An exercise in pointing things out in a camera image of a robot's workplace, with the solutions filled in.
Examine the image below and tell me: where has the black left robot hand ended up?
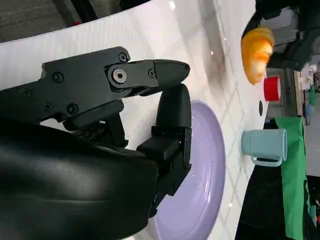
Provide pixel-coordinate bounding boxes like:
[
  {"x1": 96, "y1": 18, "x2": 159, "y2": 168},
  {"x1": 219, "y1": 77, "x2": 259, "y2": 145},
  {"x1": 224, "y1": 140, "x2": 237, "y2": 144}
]
[{"x1": 246, "y1": 0, "x2": 320, "y2": 72}]

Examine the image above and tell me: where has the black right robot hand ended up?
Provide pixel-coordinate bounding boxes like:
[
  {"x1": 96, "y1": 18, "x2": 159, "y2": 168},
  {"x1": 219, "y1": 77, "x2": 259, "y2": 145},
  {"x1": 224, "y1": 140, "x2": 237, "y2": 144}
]
[{"x1": 0, "y1": 46, "x2": 193, "y2": 240}]

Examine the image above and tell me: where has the orange white toy bread roll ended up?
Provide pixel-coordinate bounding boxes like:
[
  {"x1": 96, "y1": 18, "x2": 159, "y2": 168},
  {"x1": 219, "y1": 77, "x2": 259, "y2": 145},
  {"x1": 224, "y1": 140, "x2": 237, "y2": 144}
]
[{"x1": 241, "y1": 26, "x2": 276, "y2": 86}]

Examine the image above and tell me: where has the red cup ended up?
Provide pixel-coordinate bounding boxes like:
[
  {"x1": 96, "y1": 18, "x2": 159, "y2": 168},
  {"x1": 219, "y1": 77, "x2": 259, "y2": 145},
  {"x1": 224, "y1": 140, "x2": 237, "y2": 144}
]
[{"x1": 263, "y1": 76, "x2": 281, "y2": 102}]

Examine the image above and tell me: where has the pale green mug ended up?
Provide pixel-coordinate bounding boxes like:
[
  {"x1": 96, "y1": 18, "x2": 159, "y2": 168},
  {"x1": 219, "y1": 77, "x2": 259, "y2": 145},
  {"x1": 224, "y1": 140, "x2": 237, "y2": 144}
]
[{"x1": 241, "y1": 128, "x2": 288, "y2": 167}]

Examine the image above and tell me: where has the lilac plate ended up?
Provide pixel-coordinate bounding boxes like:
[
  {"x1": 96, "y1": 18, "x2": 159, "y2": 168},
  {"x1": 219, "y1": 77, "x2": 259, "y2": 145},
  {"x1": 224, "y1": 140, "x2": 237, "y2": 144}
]
[{"x1": 152, "y1": 99, "x2": 226, "y2": 240}]

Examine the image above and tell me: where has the green cloth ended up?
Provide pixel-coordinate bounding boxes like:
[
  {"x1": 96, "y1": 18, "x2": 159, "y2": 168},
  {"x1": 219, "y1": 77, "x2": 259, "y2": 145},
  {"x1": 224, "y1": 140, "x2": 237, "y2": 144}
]
[{"x1": 274, "y1": 116, "x2": 312, "y2": 240}]

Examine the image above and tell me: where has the black metal frame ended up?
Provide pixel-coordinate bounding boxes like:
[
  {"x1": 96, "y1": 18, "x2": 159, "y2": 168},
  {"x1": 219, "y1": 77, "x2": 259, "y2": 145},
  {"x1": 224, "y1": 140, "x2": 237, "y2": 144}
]
[{"x1": 51, "y1": 0, "x2": 151, "y2": 27}]

